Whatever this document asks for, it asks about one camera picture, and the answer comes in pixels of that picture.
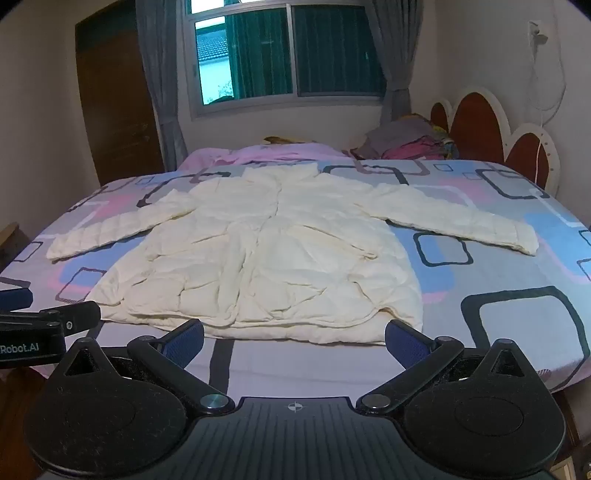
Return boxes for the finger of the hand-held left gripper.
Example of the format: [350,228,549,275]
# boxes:
[39,301,102,337]
[0,288,34,311]

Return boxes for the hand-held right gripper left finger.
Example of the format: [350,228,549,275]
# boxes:
[60,318,235,419]

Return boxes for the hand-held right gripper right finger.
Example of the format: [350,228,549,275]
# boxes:
[355,318,537,415]

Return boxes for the white puffer jacket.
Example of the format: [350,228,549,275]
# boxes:
[46,162,540,347]

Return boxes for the pile of colourful clothes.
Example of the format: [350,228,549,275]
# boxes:
[350,113,459,161]

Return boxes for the wooden bedside furniture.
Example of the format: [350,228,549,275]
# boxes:
[0,222,31,274]

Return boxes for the bed with patterned sheet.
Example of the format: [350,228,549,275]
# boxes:
[0,154,591,393]

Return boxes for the pink blanket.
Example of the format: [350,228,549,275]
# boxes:
[178,141,352,172]

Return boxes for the brown wooden door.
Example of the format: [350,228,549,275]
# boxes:
[75,8,168,186]

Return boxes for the brown and white headboard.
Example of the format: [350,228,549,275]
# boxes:
[429,87,562,195]

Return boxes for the grey curtain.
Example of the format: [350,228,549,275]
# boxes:
[134,0,191,172]
[369,0,437,139]

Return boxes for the sliding glass window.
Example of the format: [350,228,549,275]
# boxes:
[182,0,389,121]

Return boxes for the white cable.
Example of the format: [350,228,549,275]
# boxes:
[530,37,570,188]

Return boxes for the white wall plug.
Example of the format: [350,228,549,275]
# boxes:
[528,20,549,48]

